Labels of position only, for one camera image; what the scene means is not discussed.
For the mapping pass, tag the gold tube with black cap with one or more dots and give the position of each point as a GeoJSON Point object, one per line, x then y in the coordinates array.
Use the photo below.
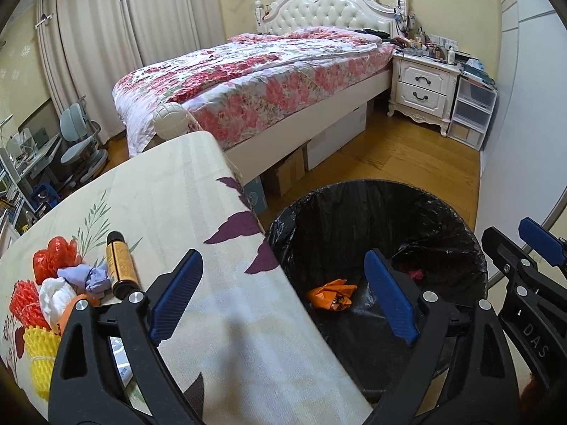
{"type": "Point", "coordinates": [122, 265]}

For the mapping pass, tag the white printed packet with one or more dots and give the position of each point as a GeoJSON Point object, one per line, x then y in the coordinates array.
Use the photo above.
{"type": "Point", "coordinates": [122, 358]}

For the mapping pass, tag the brown cardboard box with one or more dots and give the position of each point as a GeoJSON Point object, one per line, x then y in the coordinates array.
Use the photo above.
{"type": "Point", "coordinates": [285, 172]}

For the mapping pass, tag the blue plastic stool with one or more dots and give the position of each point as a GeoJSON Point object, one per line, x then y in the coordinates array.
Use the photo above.
{"type": "Point", "coordinates": [46, 194]}

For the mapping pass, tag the orange printed wrapper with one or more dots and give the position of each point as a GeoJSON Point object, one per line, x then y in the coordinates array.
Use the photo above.
{"type": "Point", "coordinates": [330, 295]}

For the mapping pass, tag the yellow foam fruit net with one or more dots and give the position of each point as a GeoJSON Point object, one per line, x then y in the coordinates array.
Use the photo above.
{"type": "Point", "coordinates": [40, 358]}

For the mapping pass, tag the beige curtain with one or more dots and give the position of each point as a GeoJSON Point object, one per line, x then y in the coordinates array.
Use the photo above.
{"type": "Point", "coordinates": [172, 9]}
{"type": "Point", "coordinates": [79, 53]}

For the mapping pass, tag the white tissue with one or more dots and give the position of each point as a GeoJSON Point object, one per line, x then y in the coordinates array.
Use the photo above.
{"type": "Point", "coordinates": [55, 299]}

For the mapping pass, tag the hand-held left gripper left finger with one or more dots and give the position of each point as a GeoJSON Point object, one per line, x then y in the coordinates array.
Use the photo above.
{"type": "Point", "coordinates": [175, 301]}

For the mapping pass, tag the pink floral quilt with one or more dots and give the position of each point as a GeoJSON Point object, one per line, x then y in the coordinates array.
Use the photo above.
{"type": "Point", "coordinates": [265, 75]}

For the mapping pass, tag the grey desk chair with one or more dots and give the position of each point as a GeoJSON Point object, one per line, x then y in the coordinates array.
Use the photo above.
{"type": "Point", "coordinates": [82, 141]}

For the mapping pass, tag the black lined waste bin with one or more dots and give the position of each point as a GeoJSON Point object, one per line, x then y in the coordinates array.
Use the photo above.
{"type": "Point", "coordinates": [336, 230]}

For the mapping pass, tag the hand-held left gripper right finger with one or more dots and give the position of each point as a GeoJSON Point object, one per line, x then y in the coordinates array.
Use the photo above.
{"type": "Point", "coordinates": [394, 301]}

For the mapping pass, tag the red plastic bag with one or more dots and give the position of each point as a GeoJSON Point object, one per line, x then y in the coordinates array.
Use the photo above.
{"type": "Point", "coordinates": [55, 256]}

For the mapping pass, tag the purple crumpled tissue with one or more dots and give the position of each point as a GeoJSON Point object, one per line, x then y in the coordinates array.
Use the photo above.
{"type": "Point", "coordinates": [88, 276]}

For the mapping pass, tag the clear plastic drawer unit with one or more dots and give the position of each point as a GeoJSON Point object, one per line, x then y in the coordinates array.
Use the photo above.
{"type": "Point", "coordinates": [471, 110]}

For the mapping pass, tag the small pink scrap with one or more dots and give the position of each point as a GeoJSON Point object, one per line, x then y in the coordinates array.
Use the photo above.
{"type": "Point", "coordinates": [416, 273]}

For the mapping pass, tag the small white bottle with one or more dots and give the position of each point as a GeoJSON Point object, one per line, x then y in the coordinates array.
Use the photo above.
{"type": "Point", "coordinates": [451, 55]}

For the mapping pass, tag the white storage box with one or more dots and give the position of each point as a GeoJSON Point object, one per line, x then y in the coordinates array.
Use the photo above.
{"type": "Point", "coordinates": [336, 137]}

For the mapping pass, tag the plain orange wrapper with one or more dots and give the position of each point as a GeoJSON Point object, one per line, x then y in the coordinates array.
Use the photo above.
{"type": "Point", "coordinates": [79, 303]}

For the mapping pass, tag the white two-drawer nightstand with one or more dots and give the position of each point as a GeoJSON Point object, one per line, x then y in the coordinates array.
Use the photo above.
{"type": "Point", "coordinates": [423, 84]}

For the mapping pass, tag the red foam fruit net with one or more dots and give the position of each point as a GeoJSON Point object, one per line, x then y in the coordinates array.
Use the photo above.
{"type": "Point", "coordinates": [26, 305]}

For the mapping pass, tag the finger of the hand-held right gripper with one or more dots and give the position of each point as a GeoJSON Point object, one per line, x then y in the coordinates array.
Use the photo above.
{"type": "Point", "coordinates": [538, 238]}
{"type": "Point", "coordinates": [505, 256]}

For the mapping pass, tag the white study desk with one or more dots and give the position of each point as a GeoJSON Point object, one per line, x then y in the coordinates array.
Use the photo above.
{"type": "Point", "coordinates": [35, 155]}

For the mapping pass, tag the stack of flat dark items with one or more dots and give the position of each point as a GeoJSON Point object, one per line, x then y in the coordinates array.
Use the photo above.
{"type": "Point", "coordinates": [476, 71]}

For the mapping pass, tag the white bed with tufted headboard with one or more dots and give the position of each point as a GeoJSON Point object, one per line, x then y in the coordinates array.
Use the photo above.
{"type": "Point", "coordinates": [328, 13]}

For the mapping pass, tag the cluttered bookshelf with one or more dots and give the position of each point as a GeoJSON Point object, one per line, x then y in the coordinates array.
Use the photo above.
{"type": "Point", "coordinates": [11, 212]}

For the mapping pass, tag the white wardrobe door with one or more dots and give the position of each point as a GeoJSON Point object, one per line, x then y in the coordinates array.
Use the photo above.
{"type": "Point", "coordinates": [522, 97]}

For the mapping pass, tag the white wall outlet strip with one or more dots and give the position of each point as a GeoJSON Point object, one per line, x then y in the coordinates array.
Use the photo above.
{"type": "Point", "coordinates": [440, 41]}

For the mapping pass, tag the pile of nightstand clutter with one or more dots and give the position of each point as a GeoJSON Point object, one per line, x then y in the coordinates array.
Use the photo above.
{"type": "Point", "coordinates": [418, 44]}

